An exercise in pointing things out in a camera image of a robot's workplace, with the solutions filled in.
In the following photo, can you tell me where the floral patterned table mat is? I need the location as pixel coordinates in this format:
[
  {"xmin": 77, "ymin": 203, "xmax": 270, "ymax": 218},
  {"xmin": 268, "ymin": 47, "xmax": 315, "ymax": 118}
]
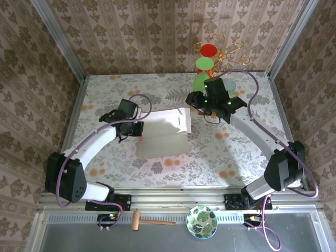
[{"xmin": 60, "ymin": 72, "xmax": 302, "ymax": 188}]

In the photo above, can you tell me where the grey metal panel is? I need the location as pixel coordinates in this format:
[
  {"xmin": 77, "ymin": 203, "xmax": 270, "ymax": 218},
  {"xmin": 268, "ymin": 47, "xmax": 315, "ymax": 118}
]
[{"xmin": 25, "ymin": 209, "xmax": 336, "ymax": 252}]

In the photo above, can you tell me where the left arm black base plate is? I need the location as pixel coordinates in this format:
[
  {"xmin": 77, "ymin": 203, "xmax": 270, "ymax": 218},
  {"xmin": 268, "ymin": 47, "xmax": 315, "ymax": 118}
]
[{"xmin": 85, "ymin": 193, "xmax": 132, "ymax": 212}]

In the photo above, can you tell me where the leaf patterned bowl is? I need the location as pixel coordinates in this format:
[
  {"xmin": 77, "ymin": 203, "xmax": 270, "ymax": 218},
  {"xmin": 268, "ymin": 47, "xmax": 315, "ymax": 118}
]
[{"xmin": 185, "ymin": 205, "xmax": 218, "ymax": 239}]

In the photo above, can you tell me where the small circuit board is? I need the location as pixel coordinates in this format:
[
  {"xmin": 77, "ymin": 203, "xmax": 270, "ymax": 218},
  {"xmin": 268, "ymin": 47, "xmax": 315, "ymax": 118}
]
[
  {"xmin": 97, "ymin": 213, "xmax": 119, "ymax": 228},
  {"xmin": 243, "ymin": 214, "xmax": 263, "ymax": 228}
]

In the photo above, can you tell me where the red plastic wine glass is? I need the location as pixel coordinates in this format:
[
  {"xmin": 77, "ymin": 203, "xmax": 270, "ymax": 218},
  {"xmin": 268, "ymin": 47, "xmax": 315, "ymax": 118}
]
[{"xmin": 196, "ymin": 44, "xmax": 218, "ymax": 76}]

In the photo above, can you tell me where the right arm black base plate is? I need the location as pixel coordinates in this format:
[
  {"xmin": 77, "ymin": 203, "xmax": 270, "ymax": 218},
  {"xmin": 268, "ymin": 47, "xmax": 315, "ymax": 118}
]
[{"xmin": 224, "ymin": 193, "xmax": 272, "ymax": 211}]

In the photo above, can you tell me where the aluminium front rail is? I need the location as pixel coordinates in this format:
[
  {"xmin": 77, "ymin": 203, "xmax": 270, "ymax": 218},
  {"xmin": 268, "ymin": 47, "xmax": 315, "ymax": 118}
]
[{"xmin": 36, "ymin": 187, "xmax": 322, "ymax": 211}]

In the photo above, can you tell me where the blue translucent cup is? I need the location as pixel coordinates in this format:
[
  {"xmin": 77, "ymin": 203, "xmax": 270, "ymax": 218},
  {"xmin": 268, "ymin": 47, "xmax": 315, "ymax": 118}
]
[{"xmin": 223, "ymin": 79, "xmax": 237, "ymax": 93}]

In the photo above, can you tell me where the pink paper box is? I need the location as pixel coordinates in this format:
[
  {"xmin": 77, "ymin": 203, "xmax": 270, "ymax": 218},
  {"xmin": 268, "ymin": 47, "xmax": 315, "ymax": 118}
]
[{"xmin": 135, "ymin": 107, "xmax": 193, "ymax": 160}]

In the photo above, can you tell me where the aluminium corner post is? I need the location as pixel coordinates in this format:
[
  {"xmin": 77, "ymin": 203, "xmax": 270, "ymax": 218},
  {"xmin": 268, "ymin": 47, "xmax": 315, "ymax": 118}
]
[
  {"xmin": 30, "ymin": 0, "xmax": 87, "ymax": 82},
  {"xmin": 267, "ymin": 0, "xmax": 320, "ymax": 79}
]

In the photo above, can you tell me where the green plastic wine glass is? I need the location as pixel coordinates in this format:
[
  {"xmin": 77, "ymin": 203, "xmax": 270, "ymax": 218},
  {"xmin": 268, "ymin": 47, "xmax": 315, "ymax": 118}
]
[{"xmin": 193, "ymin": 57, "xmax": 215, "ymax": 93}]

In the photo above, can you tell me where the wooden mallet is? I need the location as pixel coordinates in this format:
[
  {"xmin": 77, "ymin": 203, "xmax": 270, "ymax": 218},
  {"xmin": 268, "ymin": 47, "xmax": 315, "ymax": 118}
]
[{"xmin": 132, "ymin": 209, "xmax": 176, "ymax": 232}]

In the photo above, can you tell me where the gold wire glass rack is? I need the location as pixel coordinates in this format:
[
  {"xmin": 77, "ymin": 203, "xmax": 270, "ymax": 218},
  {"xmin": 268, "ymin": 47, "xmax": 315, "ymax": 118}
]
[{"xmin": 193, "ymin": 33, "xmax": 251, "ymax": 117}]

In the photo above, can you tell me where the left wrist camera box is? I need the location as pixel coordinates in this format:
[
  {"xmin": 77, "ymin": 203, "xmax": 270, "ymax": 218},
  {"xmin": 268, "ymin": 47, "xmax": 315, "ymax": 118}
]
[{"xmin": 117, "ymin": 99, "xmax": 139, "ymax": 119}]

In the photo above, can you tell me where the slotted grey cable duct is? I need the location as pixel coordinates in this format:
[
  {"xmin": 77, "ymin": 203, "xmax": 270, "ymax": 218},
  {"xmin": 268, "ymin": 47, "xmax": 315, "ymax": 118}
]
[{"xmin": 48, "ymin": 213, "xmax": 245, "ymax": 224}]

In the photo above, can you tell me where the left small circuit board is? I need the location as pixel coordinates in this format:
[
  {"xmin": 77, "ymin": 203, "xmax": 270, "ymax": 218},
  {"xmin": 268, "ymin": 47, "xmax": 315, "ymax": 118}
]
[{"xmin": 97, "ymin": 213, "xmax": 119, "ymax": 228}]

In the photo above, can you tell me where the right small circuit board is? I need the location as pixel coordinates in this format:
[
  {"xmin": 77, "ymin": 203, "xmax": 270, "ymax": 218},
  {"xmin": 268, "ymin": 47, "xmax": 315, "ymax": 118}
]
[{"xmin": 243, "ymin": 214, "xmax": 263, "ymax": 228}]

